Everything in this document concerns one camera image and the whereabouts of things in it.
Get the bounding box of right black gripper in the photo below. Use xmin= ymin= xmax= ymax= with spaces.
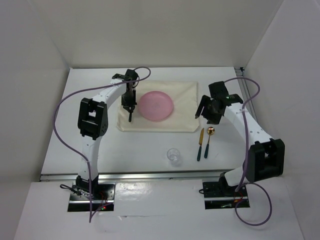
xmin=195 ymin=94 xmax=223 ymax=126

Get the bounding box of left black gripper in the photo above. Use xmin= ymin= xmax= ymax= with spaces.
xmin=120 ymin=88 xmax=137 ymax=112

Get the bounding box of gold fork green handle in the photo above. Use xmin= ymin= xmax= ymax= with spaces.
xmin=128 ymin=109 xmax=133 ymax=123

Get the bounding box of gold spoon green handle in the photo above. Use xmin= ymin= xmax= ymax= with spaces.
xmin=204 ymin=126 xmax=215 ymax=159

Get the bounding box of pink plate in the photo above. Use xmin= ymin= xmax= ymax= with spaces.
xmin=137 ymin=91 xmax=174 ymax=122

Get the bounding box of cream cloth placemat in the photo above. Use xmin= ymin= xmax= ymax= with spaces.
xmin=116 ymin=80 xmax=200 ymax=133

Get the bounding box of gold knife green handle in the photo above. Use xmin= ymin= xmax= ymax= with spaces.
xmin=196 ymin=128 xmax=205 ymax=162

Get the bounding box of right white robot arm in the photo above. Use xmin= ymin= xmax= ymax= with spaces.
xmin=195 ymin=81 xmax=285 ymax=196

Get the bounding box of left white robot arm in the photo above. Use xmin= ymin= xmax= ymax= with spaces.
xmin=76 ymin=69 xmax=139 ymax=200

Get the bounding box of clear glass cup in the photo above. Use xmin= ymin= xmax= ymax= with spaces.
xmin=166 ymin=148 xmax=181 ymax=167

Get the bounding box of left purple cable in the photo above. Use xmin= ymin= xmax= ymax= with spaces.
xmin=53 ymin=66 xmax=152 ymax=223

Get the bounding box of aluminium rail right side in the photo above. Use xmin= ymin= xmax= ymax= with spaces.
xmin=234 ymin=66 xmax=273 ymax=173

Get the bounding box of aluminium rail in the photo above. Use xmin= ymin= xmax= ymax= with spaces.
xmin=234 ymin=66 xmax=273 ymax=173
xmin=39 ymin=169 xmax=227 ymax=182

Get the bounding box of aluminium rail front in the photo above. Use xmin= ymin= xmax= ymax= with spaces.
xmin=39 ymin=169 xmax=227 ymax=182

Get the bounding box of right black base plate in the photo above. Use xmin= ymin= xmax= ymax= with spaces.
xmin=198 ymin=180 xmax=250 ymax=210

